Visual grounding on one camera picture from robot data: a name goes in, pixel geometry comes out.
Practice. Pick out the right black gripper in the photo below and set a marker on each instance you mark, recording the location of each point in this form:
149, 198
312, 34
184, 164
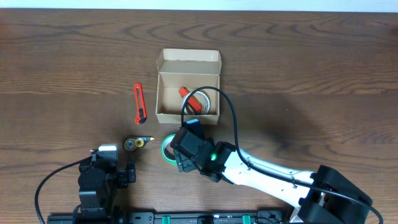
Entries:
181, 160

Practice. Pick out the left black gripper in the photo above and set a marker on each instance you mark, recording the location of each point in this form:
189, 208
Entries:
130, 173

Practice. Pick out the green tape roll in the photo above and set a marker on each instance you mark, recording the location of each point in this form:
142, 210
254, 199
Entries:
166, 150

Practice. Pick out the white tape roll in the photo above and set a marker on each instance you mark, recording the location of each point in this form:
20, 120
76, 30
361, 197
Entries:
204, 96

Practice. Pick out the orange utility knife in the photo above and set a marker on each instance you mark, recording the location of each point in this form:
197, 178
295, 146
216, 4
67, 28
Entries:
141, 115

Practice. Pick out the orange lighter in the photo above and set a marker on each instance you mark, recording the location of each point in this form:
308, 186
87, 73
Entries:
193, 103

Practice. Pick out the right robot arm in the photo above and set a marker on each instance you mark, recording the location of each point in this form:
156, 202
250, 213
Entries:
324, 196

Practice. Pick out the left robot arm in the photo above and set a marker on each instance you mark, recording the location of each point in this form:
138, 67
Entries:
98, 202

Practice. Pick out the correction tape dispenser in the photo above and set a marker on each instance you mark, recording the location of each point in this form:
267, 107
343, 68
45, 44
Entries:
134, 143

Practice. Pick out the open cardboard box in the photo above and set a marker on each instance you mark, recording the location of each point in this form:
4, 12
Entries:
177, 68

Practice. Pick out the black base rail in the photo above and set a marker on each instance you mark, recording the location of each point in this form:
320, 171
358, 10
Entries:
260, 217

